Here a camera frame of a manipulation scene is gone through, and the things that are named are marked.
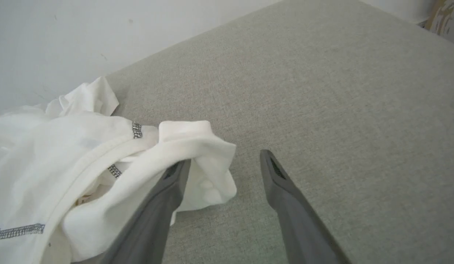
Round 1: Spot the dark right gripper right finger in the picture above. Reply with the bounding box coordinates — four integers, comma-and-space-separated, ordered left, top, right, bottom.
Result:
259, 149, 351, 264

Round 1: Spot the patterned beige cushion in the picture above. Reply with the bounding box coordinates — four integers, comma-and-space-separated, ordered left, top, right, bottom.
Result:
424, 0, 454, 46

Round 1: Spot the white garment with grey stitching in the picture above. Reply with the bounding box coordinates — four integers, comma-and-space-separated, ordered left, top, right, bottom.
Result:
0, 76, 237, 264

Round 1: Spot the grey fabric sofa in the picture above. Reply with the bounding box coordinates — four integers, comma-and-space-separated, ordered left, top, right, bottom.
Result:
104, 0, 454, 264

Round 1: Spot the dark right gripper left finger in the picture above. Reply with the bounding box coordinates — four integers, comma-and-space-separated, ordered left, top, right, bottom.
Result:
71, 159, 192, 264

